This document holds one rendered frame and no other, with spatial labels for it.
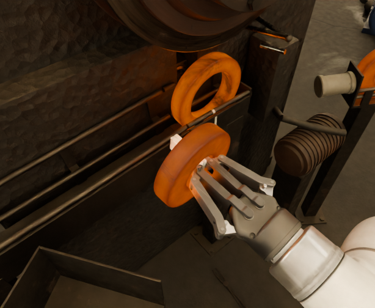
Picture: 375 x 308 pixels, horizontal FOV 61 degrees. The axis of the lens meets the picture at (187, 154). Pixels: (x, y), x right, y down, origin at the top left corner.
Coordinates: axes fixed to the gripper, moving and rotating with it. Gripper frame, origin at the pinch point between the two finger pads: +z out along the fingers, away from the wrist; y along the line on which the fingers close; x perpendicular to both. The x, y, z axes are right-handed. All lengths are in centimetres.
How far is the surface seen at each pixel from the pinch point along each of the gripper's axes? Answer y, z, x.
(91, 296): -23.7, -2.8, -18.9
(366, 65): 58, -7, -7
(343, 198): 80, -28, -78
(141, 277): -16.8, -8.7, -7.0
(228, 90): 24.4, 10.5, -8.6
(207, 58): 18.3, 13.4, 1.7
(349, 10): 256, 60, -94
